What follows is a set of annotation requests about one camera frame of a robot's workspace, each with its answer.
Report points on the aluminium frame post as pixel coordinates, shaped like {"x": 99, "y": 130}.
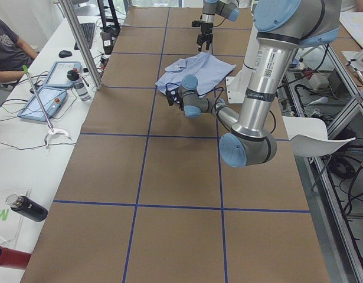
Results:
{"x": 79, "y": 37}

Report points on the white plastic chair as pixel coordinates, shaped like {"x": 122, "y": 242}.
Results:
{"x": 309, "y": 137}

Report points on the clear plastic bottle black cap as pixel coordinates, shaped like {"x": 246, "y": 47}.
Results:
{"x": 75, "y": 78}

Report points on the seated person grey shirt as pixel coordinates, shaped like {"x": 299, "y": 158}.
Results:
{"x": 14, "y": 53}

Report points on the teach pendant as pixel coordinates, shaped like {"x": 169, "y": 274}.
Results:
{"x": 51, "y": 98}
{"x": 57, "y": 76}

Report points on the black water bottle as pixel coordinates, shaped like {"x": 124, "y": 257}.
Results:
{"x": 26, "y": 207}

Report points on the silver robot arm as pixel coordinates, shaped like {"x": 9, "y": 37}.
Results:
{"x": 228, "y": 10}
{"x": 282, "y": 27}

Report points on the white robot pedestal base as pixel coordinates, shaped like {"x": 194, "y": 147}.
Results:
{"x": 236, "y": 86}

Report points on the blue striped button shirt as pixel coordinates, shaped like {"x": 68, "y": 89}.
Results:
{"x": 208, "y": 69}

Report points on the red cylinder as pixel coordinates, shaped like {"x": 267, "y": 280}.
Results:
{"x": 10, "y": 258}

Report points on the black keyboard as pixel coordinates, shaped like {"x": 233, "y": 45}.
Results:
{"x": 88, "y": 30}

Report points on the lower teach pendant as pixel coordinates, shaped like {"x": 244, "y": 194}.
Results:
{"x": 51, "y": 98}

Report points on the black computer mouse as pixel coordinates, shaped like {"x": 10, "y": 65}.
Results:
{"x": 65, "y": 54}

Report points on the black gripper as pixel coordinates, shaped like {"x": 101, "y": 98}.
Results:
{"x": 178, "y": 99}
{"x": 205, "y": 29}

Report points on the black device with white label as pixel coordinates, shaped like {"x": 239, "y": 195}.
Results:
{"x": 107, "y": 42}

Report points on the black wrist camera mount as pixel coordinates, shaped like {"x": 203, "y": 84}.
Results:
{"x": 196, "y": 23}
{"x": 171, "y": 97}

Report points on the upper teach pendant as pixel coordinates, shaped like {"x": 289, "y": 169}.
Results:
{"x": 57, "y": 76}

